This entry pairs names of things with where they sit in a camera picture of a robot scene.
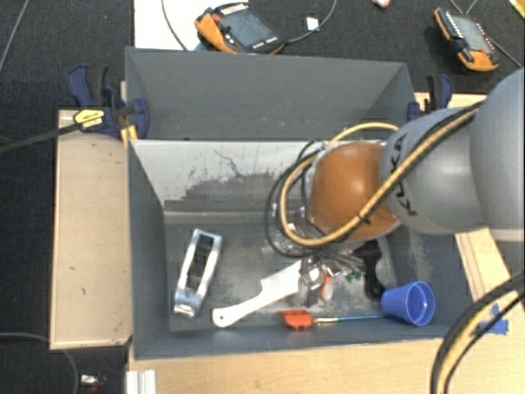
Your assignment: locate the white plastic comb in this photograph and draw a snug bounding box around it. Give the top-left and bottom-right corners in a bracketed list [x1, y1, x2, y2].
[212, 259, 305, 329]

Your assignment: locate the pale wood board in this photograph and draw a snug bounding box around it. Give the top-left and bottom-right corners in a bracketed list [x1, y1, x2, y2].
[48, 108, 135, 350]

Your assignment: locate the orange-handled blue-shaft tool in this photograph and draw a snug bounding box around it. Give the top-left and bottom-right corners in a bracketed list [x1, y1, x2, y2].
[280, 309, 386, 331]

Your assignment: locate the grey metal bin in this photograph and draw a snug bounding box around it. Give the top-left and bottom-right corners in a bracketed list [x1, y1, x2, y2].
[124, 46, 473, 361]

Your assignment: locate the orange and white small object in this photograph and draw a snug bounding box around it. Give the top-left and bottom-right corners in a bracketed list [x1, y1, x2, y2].
[319, 275, 334, 303]

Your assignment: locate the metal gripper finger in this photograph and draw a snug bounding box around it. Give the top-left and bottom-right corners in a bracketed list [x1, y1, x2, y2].
[304, 278, 320, 309]

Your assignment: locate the blue plastic cup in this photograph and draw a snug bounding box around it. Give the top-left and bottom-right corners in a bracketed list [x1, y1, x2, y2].
[380, 280, 436, 328]

